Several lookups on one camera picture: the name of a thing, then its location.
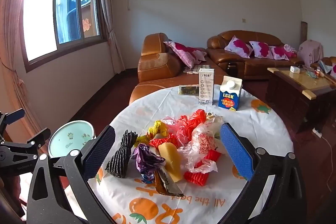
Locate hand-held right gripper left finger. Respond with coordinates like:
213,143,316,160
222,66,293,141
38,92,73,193
27,125,116,224

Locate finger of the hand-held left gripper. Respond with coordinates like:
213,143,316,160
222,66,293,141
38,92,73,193
0,108,26,135
0,128,51,153

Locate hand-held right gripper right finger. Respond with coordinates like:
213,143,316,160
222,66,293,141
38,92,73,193
217,122,306,224

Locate teal cartoon basin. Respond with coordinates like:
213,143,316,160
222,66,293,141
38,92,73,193
48,120,95,159

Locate clear printed plastic bag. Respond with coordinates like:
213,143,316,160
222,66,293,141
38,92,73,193
178,116,229,173

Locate white snack wrapper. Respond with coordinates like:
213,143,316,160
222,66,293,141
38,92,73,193
205,112,223,121

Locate red foam net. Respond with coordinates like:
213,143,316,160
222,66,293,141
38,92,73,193
150,133,179,149
183,149,221,186

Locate purple foil wrapper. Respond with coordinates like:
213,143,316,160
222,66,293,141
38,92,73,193
131,143,166,184

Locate red plastic bag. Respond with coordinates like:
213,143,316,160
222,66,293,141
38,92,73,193
176,109,208,147

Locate yellow plastic bag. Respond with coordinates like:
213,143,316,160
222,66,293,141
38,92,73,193
134,120,168,147

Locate brown wrapper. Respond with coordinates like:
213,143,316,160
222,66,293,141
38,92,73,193
154,169,184,197

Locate white tablecloth with orange print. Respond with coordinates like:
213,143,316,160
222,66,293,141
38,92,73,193
88,84,294,224

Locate blue milk carton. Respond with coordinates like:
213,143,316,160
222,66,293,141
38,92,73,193
218,76,242,111

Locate long pink curtain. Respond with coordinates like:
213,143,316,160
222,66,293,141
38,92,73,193
0,0,50,151

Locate tall white carton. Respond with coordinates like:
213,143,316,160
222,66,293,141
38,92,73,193
198,68,215,105

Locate dark snack packet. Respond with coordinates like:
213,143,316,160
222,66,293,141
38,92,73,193
178,85,199,96

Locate wooden coffee table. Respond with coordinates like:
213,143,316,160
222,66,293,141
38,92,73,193
265,67,336,134

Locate checkered mat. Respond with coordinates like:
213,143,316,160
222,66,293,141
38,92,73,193
183,64,210,74

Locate brown leather chaise sofa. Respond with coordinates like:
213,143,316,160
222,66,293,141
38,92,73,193
129,32,229,106

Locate large pink floral pillow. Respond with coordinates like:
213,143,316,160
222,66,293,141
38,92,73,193
163,41,208,69

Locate pink cloth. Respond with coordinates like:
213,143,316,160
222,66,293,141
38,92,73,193
283,43,298,58

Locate narrow pink curtain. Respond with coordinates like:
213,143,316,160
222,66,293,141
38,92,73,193
98,0,126,72

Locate chair with pink cover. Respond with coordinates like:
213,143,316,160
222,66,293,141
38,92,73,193
298,40,324,67

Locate window with dark frame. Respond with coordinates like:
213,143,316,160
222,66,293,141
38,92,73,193
21,0,105,72

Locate white cable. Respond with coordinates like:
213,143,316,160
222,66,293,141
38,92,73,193
322,135,335,185

